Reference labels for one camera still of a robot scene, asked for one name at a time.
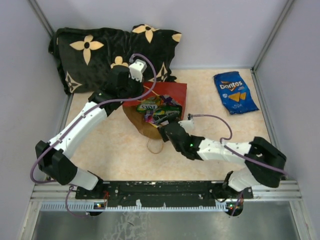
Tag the red brown paper bag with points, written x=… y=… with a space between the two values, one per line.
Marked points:
x=177 y=91

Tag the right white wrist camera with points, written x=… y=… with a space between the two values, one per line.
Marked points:
x=188 y=125

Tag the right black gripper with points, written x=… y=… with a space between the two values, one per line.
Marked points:
x=166 y=116

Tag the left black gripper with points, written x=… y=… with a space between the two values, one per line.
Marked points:
x=140 y=88

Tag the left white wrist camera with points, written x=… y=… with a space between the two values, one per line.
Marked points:
x=137 y=69

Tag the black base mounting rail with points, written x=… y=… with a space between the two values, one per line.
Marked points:
x=159 y=193

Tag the green Fox's candy packet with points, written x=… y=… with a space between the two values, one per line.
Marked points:
x=162 y=110

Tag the purple candy packet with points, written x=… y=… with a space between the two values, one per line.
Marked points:
x=168 y=100

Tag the blue Doritos chip bag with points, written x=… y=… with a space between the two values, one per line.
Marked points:
x=234 y=93

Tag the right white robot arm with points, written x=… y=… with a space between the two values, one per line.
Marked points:
x=262 y=163

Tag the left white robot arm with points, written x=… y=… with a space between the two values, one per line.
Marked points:
x=55 y=155

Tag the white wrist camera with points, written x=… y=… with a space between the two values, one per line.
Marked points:
x=137 y=69
x=188 y=125

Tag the black flower pattern pillow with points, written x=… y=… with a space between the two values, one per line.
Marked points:
x=84 y=57

